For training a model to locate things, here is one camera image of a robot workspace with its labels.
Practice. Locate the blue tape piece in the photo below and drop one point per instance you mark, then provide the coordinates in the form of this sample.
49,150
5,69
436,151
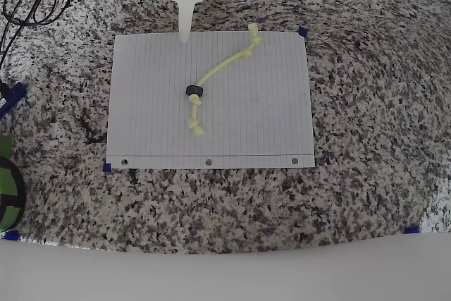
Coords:
411,230
107,167
303,32
11,235

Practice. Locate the lined paper sheet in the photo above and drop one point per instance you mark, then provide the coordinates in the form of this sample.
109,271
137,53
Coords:
246,121

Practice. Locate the green tape strip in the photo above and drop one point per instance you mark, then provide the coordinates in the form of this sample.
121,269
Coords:
6,144

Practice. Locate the green and black camera stand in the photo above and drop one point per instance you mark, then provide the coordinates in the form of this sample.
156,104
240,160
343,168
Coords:
10,181

